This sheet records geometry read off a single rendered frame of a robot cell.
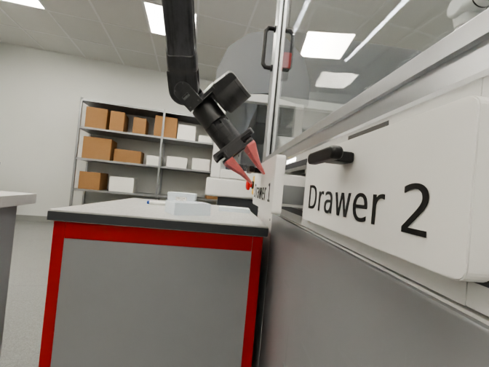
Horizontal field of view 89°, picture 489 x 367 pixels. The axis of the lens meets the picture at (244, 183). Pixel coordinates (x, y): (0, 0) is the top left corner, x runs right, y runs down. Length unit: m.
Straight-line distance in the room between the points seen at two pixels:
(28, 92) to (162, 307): 5.03
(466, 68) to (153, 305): 0.76
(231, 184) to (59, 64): 4.53
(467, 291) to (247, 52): 1.49
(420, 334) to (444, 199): 0.11
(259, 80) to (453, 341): 1.42
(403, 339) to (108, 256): 0.68
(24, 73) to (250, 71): 4.59
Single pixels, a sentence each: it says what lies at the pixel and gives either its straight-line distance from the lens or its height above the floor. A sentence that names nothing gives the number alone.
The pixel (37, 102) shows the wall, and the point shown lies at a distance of 5.45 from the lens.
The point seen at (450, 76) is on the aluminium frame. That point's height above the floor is 0.96.
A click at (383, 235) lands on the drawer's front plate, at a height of 0.83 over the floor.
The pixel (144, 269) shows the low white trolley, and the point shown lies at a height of 0.62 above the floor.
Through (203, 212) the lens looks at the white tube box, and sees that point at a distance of 0.82.
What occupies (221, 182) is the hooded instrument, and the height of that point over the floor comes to 0.88.
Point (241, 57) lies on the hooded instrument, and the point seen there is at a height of 1.59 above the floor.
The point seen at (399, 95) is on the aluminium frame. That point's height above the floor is 0.96.
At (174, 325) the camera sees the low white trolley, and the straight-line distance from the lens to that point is 0.81.
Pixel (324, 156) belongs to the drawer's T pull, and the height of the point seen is 0.90.
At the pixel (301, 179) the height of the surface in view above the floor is 0.89.
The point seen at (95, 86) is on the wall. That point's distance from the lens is 5.23.
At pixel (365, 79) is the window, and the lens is 0.39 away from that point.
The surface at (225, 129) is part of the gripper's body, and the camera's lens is 0.55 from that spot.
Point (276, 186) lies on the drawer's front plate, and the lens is 0.45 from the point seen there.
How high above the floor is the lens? 0.86
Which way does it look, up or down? 1 degrees up
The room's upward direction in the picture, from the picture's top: 5 degrees clockwise
